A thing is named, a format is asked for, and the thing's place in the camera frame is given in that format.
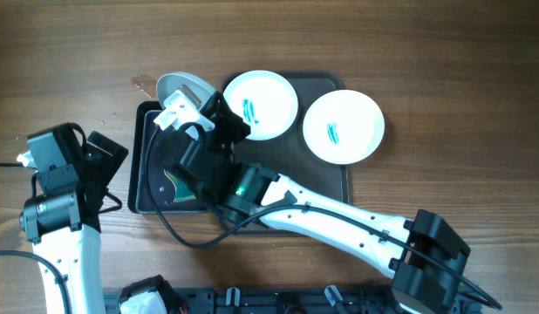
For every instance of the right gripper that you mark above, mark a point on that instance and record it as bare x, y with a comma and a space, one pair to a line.
219, 110

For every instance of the pale blue plate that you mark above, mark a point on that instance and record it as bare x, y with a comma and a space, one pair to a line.
197, 88

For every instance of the green and yellow sponge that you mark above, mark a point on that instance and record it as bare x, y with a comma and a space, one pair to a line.
181, 191

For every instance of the white plate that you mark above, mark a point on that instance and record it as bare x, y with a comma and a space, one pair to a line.
266, 101
343, 127

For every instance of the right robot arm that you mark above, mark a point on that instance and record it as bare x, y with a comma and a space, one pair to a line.
424, 257

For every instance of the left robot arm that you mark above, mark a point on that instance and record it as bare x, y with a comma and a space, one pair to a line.
61, 218

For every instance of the dark brown serving tray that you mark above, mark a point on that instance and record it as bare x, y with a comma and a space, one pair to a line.
288, 153

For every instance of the black water basin tray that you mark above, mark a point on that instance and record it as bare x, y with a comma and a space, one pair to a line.
162, 188

